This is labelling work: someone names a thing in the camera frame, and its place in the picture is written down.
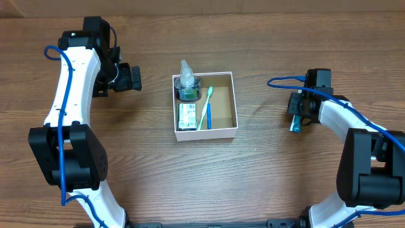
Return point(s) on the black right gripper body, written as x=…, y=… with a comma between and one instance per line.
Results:
x=293, y=107

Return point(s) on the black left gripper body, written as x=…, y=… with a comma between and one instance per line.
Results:
x=135, y=78

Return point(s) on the white teal toothpaste tube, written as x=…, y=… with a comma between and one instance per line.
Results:
x=296, y=124

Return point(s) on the purple foam soap pump bottle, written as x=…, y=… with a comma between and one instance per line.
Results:
x=187, y=85

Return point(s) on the green white soap bar box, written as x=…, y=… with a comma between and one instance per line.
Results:
x=187, y=118

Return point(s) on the green toothbrush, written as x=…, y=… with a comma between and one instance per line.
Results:
x=203, y=113

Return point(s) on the blue disposable razor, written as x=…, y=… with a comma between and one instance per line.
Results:
x=208, y=115

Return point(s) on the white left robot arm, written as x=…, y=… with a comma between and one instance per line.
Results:
x=69, y=154

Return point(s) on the pink cardboard box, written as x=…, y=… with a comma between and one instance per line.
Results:
x=216, y=110

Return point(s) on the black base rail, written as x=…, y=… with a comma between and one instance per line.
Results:
x=221, y=224

